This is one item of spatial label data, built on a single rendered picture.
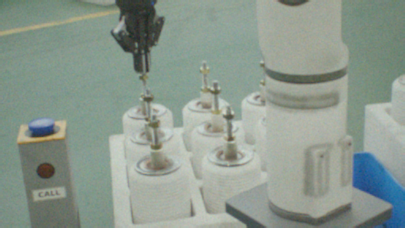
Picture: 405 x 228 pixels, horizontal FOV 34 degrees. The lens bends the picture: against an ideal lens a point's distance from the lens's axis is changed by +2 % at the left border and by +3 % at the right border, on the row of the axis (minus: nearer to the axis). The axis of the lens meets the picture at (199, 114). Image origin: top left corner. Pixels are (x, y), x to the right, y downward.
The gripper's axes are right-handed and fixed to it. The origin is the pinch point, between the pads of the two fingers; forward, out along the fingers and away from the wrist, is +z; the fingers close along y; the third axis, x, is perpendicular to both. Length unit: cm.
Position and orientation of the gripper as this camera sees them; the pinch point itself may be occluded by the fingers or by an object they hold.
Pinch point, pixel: (141, 62)
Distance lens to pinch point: 123.4
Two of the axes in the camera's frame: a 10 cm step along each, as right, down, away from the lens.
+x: -8.1, -1.8, 5.6
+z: 0.5, 9.3, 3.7
